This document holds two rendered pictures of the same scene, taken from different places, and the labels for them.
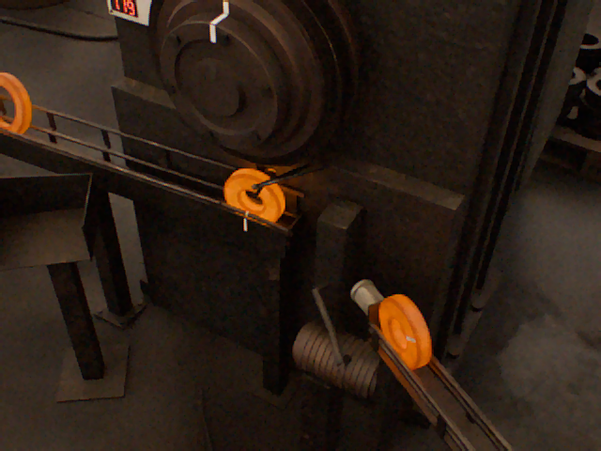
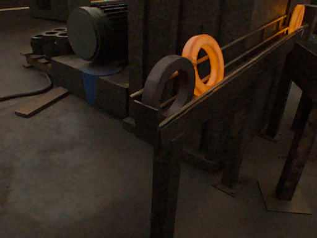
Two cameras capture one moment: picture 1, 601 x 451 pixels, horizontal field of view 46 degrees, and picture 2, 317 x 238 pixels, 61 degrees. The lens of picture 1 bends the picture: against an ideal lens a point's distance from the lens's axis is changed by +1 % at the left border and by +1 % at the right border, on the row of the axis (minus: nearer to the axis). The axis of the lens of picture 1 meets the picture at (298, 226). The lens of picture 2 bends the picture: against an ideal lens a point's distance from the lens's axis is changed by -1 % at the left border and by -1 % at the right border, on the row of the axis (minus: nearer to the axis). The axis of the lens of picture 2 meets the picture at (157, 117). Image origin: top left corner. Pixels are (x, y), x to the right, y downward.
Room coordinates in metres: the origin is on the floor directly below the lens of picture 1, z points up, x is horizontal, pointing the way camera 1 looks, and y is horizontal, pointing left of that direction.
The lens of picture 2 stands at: (1.76, 1.70, 0.96)
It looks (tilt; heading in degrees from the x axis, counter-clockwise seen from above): 29 degrees down; 280
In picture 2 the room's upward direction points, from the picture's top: 3 degrees clockwise
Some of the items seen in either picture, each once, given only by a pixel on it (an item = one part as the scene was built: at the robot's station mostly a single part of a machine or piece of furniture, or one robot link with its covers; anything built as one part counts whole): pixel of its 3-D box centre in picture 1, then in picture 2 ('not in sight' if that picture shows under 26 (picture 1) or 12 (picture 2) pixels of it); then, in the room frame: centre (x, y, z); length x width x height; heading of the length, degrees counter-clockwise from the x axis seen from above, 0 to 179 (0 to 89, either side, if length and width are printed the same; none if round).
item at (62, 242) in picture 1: (63, 297); (306, 137); (1.30, 0.65, 0.36); 0.26 x 0.20 x 0.72; 97
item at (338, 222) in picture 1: (338, 246); (303, 26); (1.21, -0.10, 0.68); 0.11 x 0.08 x 0.24; 152
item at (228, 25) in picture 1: (222, 85); not in sight; (1.23, 0.16, 1.11); 0.28 x 0.06 x 0.28; 62
